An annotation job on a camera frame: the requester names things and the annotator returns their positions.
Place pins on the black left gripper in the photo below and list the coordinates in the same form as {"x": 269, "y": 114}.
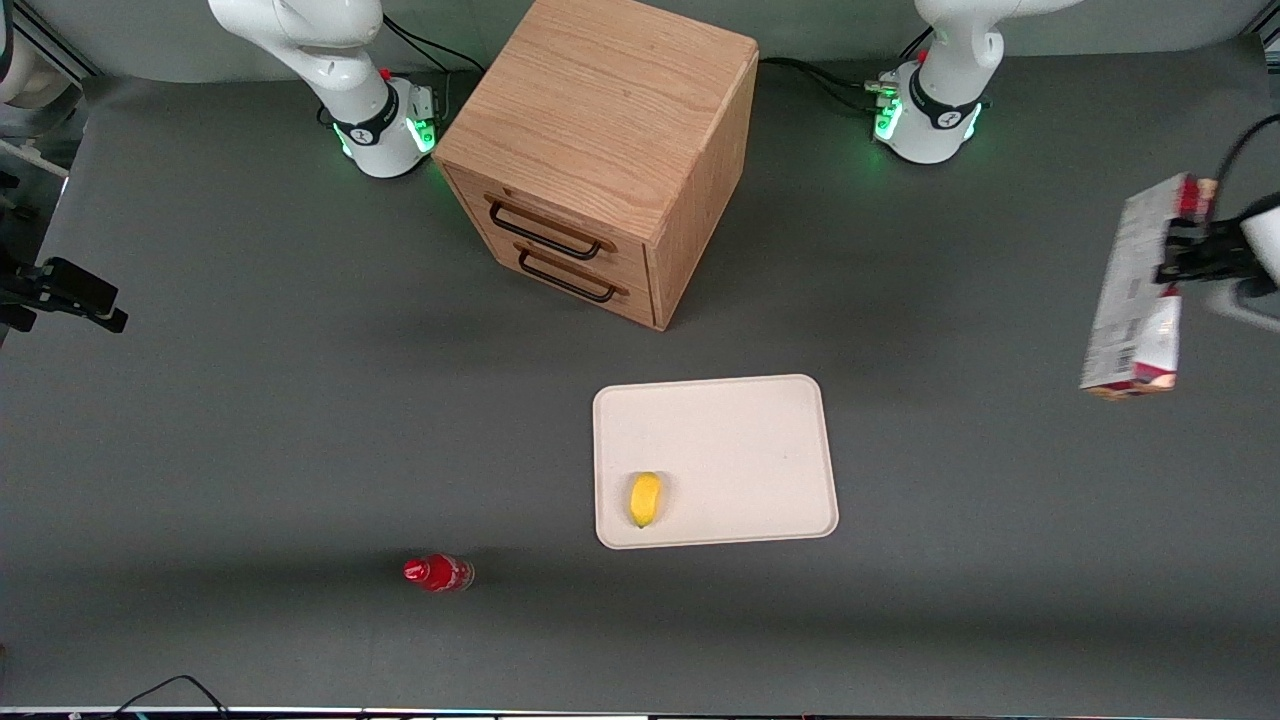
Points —
{"x": 1212, "y": 256}

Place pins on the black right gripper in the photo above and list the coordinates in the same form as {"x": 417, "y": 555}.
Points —
{"x": 30, "y": 287}

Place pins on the red cookie box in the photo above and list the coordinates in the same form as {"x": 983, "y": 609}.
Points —
{"x": 1130, "y": 290}

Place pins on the white rectangular tray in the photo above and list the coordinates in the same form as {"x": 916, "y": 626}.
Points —
{"x": 715, "y": 460}

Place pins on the red drink bottle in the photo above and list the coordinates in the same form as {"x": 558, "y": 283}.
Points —
{"x": 440, "y": 573}

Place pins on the wooden drawer cabinet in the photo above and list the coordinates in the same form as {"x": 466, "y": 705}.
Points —
{"x": 600, "y": 150}

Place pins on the yellow lemon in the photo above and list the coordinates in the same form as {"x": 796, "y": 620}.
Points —
{"x": 645, "y": 499}

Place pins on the aluminium frame rail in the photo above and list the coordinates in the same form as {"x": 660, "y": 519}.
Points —
{"x": 50, "y": 40}

